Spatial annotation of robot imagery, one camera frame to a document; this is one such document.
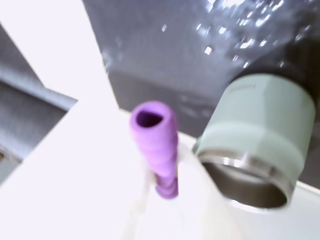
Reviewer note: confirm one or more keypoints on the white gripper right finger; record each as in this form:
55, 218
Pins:
202, 215

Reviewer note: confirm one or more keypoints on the purple ribbed pen grip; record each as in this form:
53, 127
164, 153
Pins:
156, 147

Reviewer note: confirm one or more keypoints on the pale green metal cup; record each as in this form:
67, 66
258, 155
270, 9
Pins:
260, 120

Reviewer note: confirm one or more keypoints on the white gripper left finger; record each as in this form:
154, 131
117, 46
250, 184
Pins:
147, 222

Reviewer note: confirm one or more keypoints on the grey fabric chair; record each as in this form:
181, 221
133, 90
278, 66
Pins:
22, 112

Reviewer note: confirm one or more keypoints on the dark grey table mat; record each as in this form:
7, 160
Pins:
162, 62

